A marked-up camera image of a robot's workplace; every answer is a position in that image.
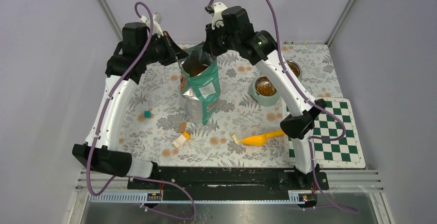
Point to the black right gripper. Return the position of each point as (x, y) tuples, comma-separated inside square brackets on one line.
[(210, 45)]

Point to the brown wooden cylinder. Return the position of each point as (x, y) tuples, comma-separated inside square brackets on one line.
[(182, 127)]

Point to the small cream toy piece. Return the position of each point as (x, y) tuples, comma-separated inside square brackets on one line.
[(235, 139)]

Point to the teal small cube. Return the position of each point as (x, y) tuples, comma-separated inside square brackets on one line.
[(147, 114)]

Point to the green white checkerboard mat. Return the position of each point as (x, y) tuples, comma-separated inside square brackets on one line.
[(345, 153)]

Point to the white yellow toy block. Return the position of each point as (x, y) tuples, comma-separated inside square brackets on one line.
[(184, 137)]

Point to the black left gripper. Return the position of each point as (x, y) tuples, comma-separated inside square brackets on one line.
[(173, 52)]

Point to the floral patterned table cloth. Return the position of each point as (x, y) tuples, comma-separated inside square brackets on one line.
[(236, 113)]

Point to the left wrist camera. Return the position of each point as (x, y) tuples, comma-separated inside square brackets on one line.
[(153, 24)]

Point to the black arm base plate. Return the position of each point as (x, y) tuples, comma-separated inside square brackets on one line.
[(229, 183)]

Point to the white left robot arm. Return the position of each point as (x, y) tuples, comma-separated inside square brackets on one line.
[(100, 151)]

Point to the green dog food bag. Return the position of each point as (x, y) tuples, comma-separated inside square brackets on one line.
[(200, 103)]

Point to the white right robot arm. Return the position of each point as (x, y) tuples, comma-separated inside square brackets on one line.
[(303, 107)]

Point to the brown pet food kibble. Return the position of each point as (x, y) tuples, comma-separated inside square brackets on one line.
[(194, 74)]

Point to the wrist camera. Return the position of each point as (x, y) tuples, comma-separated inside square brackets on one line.
[(215, 10), (153, 24)]

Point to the orange plastic scoop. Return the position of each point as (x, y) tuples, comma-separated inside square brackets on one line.
[(260, 140)]

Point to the mint double pet bowl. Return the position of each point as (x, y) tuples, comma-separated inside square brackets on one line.
[(273, 86)]

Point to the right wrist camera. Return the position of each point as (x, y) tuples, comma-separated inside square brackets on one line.
[(215, 10)]

